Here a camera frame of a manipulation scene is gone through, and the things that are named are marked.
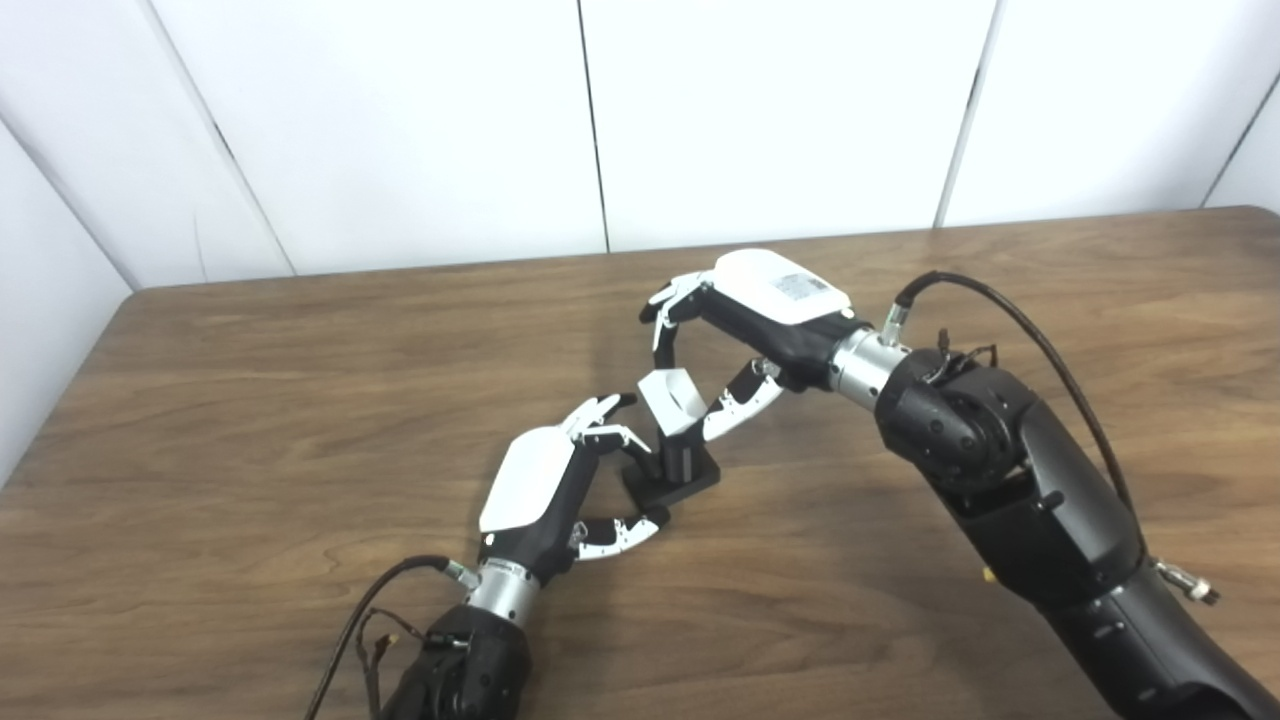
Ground white and black left hand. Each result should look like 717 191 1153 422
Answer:
478 392 673 586

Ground white and black right hand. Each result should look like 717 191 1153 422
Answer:
640 248 876 443

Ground white square piece with hole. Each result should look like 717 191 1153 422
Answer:
638 368 709 439

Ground black peg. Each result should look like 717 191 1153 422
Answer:
622 432 722 507

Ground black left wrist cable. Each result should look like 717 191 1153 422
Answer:
303 555 481 720

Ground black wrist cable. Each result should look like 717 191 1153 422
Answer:
880 270 1223 606
303 555 481 720

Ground thin wires on right arm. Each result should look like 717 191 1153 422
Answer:
925 330 1001 386

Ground thin wires on arm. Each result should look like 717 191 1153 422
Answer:
355 630 431 720
925 330 1001 386

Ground thin wires on left arm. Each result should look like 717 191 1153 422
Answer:
355 630 431 720

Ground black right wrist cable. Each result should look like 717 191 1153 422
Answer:
880 270 1223 606

